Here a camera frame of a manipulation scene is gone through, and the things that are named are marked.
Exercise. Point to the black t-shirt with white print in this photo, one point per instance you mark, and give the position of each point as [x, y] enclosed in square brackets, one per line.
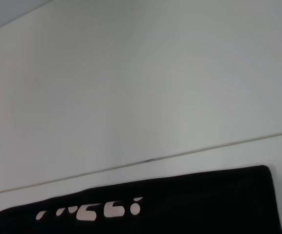
[192, 207]

